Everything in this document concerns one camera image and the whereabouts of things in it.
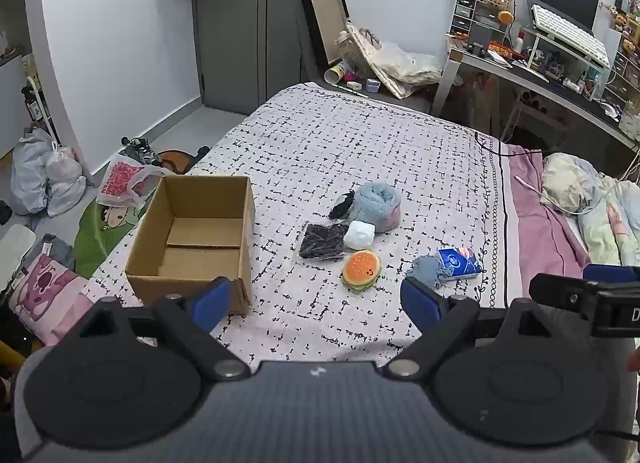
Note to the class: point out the black fluffy hair accessory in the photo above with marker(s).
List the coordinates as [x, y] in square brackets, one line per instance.
[342, 205]

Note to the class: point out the pink bed sheet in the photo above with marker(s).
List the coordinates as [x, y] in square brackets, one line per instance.
[540, 233]

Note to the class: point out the white black-patterned bedspread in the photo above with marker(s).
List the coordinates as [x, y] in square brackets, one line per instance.
[325, 153]

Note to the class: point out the pink cartoon pillow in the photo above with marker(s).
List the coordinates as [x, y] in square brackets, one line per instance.
[47, 293]

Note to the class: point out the grey-blue tasselled cloth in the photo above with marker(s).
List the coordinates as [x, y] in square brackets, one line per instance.
[427, 270]

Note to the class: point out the grey wardrobe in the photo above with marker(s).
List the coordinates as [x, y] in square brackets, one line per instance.
[235, 33]

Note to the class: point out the white soft packet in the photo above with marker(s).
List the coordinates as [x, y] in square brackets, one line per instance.
[360, 234]

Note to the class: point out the black mesh packet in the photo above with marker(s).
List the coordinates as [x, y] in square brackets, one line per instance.
[322, 240]

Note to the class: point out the grey drawer organizer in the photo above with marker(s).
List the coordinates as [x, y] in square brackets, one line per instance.
[472, 18]

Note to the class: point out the clear water bottle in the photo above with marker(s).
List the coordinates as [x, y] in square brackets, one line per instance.
[344, 45]

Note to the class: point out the black sneaker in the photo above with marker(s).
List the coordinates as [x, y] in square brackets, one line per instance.
[140, 150]

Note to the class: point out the white desk riser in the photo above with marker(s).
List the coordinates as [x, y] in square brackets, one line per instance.
[532, 50]

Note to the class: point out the white desk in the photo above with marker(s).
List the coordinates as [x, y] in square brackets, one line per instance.
[560, 85]

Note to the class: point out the white plastic bag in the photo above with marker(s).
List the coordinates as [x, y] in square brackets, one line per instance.
[65, 178]

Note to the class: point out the green cartoon blanket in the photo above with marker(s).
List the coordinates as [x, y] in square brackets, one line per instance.
[100, 238]

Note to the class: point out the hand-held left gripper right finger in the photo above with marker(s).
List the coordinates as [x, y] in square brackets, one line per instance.
[422, 300]

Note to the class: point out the white keyboard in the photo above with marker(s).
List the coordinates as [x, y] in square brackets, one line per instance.
[570, 35]

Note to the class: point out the pink-printed plastic bag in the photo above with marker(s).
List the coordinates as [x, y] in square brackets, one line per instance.
[117, 180]

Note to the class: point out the blue tissue packet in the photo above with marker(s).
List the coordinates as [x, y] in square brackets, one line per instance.
[460, 263]

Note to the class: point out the burger plush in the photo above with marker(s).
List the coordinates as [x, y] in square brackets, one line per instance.
[361, 270]

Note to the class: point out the blue fluffy plush toy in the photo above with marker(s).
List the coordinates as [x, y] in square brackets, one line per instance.
[375, 205]

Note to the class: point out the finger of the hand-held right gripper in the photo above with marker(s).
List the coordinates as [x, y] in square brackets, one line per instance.
[560, 290]
[612, 274]

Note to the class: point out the grey plastic bag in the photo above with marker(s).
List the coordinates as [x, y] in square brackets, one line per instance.
[30, 173]

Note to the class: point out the white paper tube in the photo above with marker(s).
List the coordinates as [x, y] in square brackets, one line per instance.
[335, 73]

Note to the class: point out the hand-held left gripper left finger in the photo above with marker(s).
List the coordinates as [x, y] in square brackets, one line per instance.
[212, 303]

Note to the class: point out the small lavender box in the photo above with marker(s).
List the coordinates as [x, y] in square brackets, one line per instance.
[373, 86]

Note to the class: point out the cardboard box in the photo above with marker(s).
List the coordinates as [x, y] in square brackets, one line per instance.
[210, 248]

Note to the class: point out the floral quilt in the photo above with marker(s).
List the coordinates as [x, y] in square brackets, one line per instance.
[575, 183]

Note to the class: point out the black picture frame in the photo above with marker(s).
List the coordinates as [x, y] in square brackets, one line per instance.
[322, 13]

